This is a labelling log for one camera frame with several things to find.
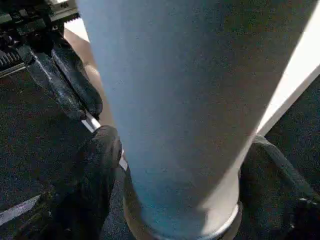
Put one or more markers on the black mat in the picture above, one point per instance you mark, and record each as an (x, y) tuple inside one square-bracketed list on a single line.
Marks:
[(25, 137)]

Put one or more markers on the white plastic table top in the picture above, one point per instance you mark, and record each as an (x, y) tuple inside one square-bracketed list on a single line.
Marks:
[(295, 75)]

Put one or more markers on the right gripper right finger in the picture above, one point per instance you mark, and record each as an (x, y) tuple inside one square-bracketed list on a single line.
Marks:
[(275, 200)]

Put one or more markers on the white plastic table leg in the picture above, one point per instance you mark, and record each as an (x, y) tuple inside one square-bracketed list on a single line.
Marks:
[(175, 100)]

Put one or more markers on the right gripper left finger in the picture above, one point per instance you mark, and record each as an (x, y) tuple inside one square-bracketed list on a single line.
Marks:
[(92, 180)]

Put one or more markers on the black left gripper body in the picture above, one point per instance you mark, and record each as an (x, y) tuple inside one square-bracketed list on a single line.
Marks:
[(37, 27)]

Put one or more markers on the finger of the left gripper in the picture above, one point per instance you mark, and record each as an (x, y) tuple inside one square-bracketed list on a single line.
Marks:
[(60, 92), (80, 82)]

